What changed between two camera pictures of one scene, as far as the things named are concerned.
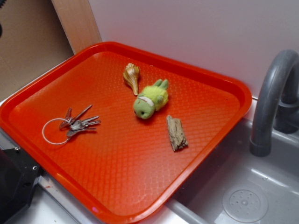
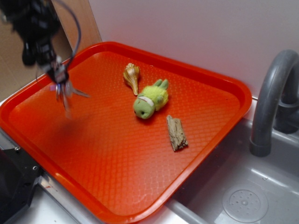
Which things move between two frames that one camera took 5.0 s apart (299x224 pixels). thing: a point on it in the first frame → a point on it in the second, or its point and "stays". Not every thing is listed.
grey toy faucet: [277, 103] stays
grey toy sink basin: [233, 185] stays
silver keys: [74, 125] → [64, 92]
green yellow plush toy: [153, 97] stays
